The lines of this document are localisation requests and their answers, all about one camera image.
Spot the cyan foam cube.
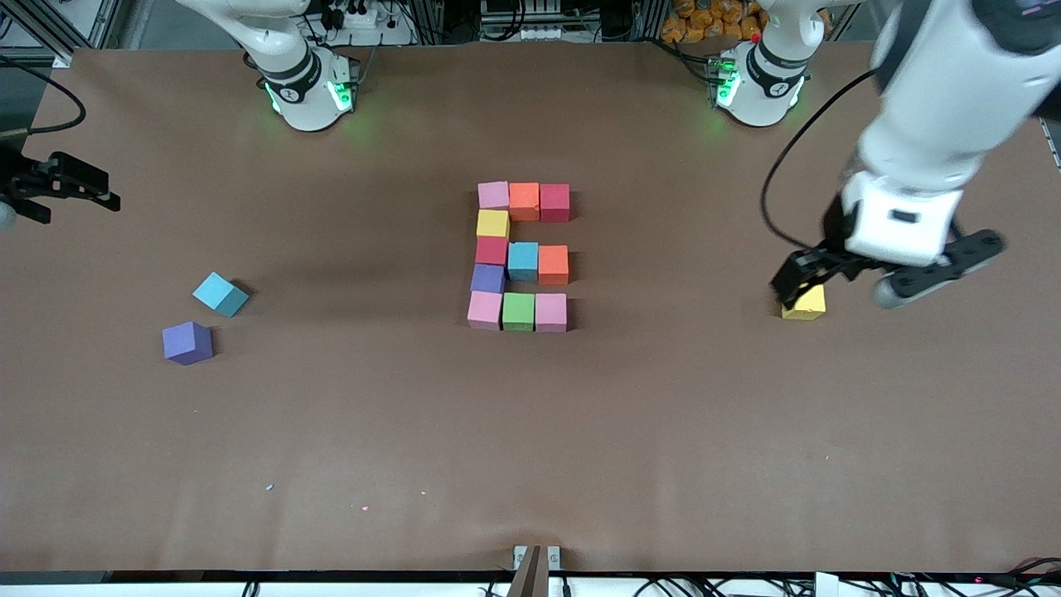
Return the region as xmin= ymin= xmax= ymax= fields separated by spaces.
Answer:
xmin=507 ymin=241 xmax=540 ymax=283
xmin=192 ymin=272 xmax=250 ymax=318

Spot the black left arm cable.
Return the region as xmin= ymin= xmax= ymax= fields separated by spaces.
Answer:
xmin=760 ymin=69 xmax=879 ymax=252

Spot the bag of oranges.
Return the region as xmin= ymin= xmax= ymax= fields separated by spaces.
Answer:
xmin=663 ymin=0 xmax=768 ymax=42

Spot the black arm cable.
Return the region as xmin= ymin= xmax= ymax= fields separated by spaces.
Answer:
xmin=760 ymin=69 xmax=879 ymax=252
xmin=0 ymin=54 xmax=88 ymax=140

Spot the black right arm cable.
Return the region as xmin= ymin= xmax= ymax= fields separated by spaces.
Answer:
xmin=0 ymin=54 xmax=88 ymax=140

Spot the green foam cube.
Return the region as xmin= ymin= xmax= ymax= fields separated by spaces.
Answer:
xmin=501 ymin=293 xmax=536 ymax=332

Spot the orange foam cube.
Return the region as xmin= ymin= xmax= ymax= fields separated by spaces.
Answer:
xmin=537 ymin=245 xmax=570 ymax=287
xmin=508 ymin=182 xmax=541 ymax=222

